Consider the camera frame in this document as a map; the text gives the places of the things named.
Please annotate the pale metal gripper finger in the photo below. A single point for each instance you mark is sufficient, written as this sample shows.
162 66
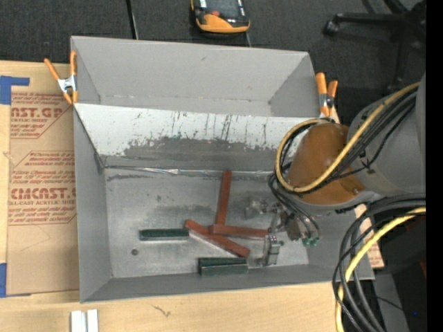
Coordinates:
255 211
272 251

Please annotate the red-brown flat block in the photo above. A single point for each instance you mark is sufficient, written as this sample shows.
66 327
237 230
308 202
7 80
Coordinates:
242 231
223 199
225 242

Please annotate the dark green flat block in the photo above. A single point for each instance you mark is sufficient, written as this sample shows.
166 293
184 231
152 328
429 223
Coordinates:
162 234
221 267

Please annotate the grey metal bin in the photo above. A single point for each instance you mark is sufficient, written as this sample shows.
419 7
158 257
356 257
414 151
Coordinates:
145 199

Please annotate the brown cardboard board red print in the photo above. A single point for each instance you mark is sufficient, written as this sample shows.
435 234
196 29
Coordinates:
38 227

